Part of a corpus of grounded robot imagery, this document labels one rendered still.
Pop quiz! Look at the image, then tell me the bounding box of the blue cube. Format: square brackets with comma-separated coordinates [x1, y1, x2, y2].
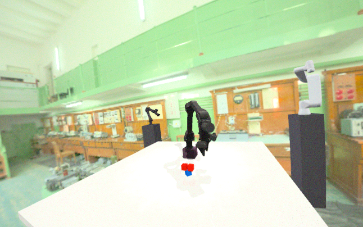
[185, 170, 192, 177]

